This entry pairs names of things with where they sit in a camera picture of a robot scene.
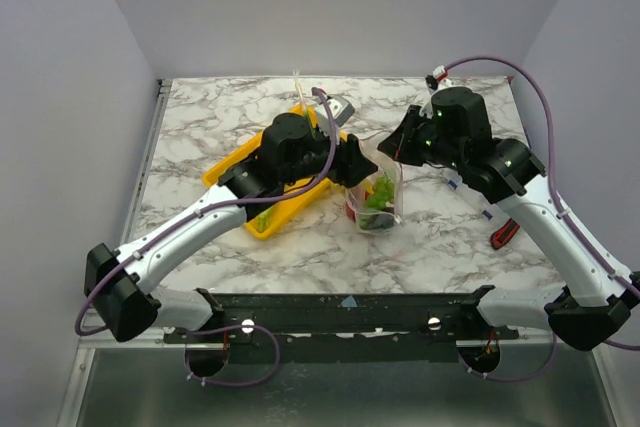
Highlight toy green onion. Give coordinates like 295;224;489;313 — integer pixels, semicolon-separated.
292;70;316;139

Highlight green toy grapes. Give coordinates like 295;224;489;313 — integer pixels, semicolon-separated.
364;174;395;213

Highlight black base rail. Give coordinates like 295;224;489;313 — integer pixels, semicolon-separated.
164;287;518;363

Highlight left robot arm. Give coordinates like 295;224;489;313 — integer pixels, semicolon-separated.
84;113;378;342

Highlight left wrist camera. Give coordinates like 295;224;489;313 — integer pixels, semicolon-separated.
327;95;355;127

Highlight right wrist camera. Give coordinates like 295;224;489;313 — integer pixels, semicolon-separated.
425;65;455;93

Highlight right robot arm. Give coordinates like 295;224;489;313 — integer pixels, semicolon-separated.
378;87;639;351

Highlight clear zip top bag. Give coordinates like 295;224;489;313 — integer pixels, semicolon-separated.
344;132;403;235

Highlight red black small tool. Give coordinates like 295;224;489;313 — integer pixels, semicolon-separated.
489;219;520;250

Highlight aluminium frame rail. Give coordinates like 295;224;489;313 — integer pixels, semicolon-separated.
54;79;174;427

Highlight red toy apple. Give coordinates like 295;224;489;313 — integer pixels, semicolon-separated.
344;187;371;222

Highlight yellow plastic bin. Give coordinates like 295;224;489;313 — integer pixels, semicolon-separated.
202;104;335;240

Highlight purple toy eggplant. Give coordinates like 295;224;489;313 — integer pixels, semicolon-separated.
358;213;396;232

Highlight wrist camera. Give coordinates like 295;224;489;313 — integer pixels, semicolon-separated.
327;95;355;127
425;65;455;93

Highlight green toy celery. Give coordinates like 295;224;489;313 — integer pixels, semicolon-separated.
254;207;273;233

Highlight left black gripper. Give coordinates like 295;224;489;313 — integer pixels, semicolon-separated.
280;123;378;189

